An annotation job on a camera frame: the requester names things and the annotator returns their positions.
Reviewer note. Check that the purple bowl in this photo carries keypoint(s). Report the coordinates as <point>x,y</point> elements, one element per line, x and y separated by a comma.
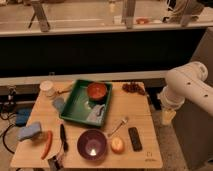
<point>92,145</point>

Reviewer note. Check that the small dark gadget table edge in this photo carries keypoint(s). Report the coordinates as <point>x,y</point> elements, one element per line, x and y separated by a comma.
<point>55,163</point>

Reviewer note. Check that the blue grey cloth in tray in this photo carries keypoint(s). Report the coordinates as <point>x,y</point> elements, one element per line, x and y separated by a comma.
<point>96,114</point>

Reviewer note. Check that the blue box off table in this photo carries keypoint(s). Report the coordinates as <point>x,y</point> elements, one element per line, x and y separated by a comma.
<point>22,116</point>

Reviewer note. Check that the wooden spoon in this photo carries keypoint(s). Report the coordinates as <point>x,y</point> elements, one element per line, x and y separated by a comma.
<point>66,89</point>

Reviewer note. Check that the green plastic tray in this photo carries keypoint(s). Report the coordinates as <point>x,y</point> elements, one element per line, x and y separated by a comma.
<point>78,105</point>

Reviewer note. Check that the grey blue small cloth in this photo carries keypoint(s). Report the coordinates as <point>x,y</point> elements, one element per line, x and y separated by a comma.
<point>58,103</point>

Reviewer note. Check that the black remote control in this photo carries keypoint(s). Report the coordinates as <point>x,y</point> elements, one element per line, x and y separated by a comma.
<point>135,139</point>

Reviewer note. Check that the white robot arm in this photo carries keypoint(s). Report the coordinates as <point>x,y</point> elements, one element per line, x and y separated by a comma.
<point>185,82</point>

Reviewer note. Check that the dark red grape bunch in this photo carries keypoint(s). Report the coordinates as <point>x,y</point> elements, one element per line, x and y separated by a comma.
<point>133,87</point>

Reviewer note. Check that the orange red bowl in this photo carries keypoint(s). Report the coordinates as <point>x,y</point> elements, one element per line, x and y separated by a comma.
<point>96,91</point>

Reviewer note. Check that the silver fork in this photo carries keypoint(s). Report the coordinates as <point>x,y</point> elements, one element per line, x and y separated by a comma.
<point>122,122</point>

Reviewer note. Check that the black handled knife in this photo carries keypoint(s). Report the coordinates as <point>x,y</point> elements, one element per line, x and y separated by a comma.
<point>63,138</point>

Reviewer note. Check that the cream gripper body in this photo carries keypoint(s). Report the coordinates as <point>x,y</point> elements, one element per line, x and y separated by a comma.
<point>167,116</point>

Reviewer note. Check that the blue sponge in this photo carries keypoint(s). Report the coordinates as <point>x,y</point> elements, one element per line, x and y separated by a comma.
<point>30,131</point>

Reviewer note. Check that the white plastic cup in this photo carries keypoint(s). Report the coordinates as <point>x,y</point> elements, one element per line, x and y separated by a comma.
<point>47,87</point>

